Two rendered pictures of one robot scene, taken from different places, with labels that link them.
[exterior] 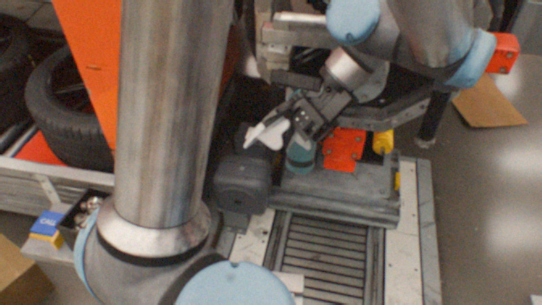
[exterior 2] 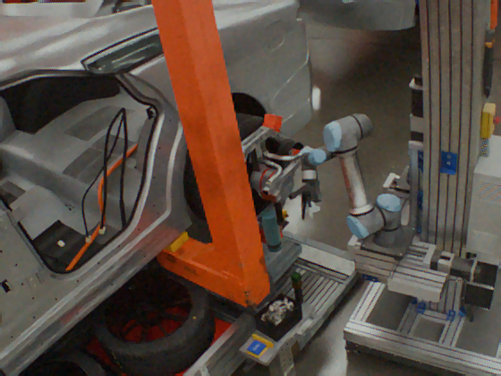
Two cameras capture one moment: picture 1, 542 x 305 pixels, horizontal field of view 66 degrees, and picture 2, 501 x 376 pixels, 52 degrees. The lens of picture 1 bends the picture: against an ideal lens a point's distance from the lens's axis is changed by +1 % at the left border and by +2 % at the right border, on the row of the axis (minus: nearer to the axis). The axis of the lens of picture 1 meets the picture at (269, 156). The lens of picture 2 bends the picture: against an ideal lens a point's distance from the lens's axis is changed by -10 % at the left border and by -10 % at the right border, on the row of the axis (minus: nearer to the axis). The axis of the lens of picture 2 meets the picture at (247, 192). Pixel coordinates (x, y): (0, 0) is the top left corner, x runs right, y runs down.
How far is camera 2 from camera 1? 236 cm
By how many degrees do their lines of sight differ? 44
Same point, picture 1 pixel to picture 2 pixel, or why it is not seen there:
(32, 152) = not seen: outside the picture
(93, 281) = (368, 226)
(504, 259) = (334, 225)
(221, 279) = (380, 200)
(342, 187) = (274, 256)
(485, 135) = not seen: hidden behind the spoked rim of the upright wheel
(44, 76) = (126, 344)
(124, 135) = (360, 187)
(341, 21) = (319, 158)
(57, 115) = (174, 338)
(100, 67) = (247, 247)
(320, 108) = (313, 191)
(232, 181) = not seen: hidden behind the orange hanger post
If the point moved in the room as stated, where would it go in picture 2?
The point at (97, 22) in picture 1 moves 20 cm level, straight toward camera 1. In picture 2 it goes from (247, 226) to (291, 221)
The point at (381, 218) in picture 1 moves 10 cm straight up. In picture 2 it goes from (296, 252) to (294, 240)
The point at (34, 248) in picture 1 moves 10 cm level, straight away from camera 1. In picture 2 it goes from (267, 356) to (247, 364)
